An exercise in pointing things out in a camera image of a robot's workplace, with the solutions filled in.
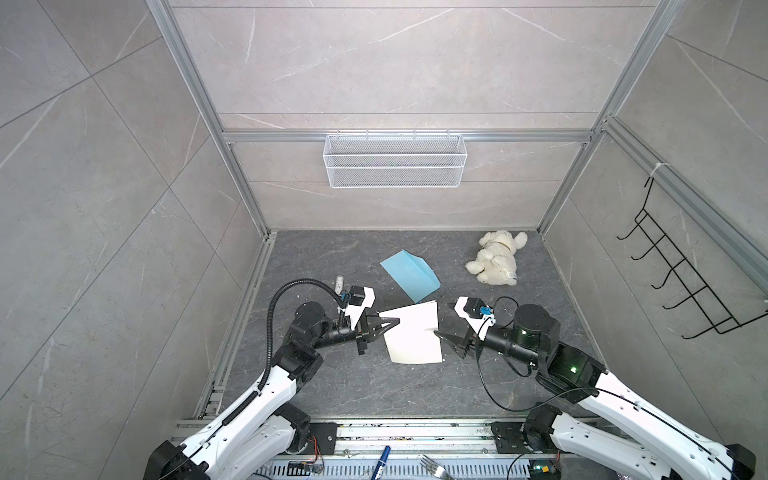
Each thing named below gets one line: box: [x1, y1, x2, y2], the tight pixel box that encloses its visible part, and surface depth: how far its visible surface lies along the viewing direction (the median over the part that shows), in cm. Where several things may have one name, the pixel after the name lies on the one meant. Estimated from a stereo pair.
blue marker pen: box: [371, 445, 391, 480], surface depth 70 cm
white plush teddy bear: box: [465, 231, 528, 286], surface depth 102 cm
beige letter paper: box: [378, 300, 443, 363], surface depth 66 cm
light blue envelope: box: [380, 249, 441, 303], surface depth 109 cm
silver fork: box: [419, 454, 455, 480], surface depth 70 cm
